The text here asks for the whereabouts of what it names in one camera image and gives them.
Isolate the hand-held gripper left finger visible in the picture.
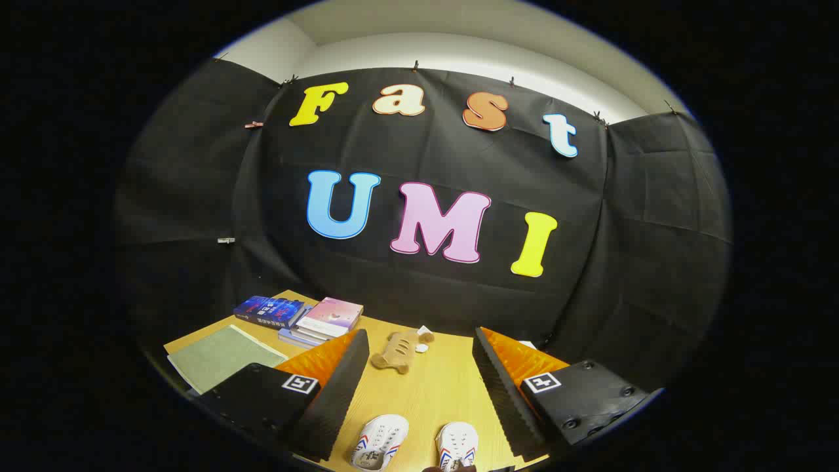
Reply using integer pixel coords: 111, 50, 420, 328
197, 328, 372, 462

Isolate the grey cover book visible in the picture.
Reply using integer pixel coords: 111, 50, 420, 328
288, 321, 335, 343

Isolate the dark blue cover book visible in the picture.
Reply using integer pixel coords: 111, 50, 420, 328
234, 295, 305, 328

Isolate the green fabric storage box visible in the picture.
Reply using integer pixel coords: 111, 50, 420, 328
167, 324, 289, 396

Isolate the pink cover book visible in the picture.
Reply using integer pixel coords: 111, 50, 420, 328
296, 297, 364, 338

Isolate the pale blue cover book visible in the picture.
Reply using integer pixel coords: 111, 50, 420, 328
278, 326, 328, 349

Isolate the white canvas shoe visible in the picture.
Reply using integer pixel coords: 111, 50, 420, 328
436, 422, 479, 472
351, 414, 410, 472

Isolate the brown plush toy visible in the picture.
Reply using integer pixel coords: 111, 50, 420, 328
371, 326, 435, 375

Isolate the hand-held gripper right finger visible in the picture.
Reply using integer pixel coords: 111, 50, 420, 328
472, 326, 664, 462

